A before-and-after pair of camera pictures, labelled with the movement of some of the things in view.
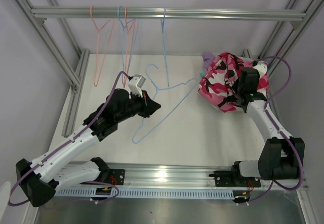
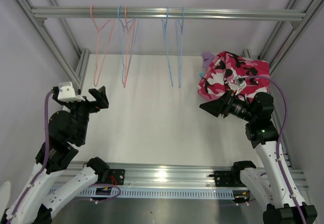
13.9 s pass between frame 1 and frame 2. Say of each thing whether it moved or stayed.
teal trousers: stayed
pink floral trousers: stayed
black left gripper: moved
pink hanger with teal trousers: stayed
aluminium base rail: stayed
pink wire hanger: stayed
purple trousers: stayed
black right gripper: moved
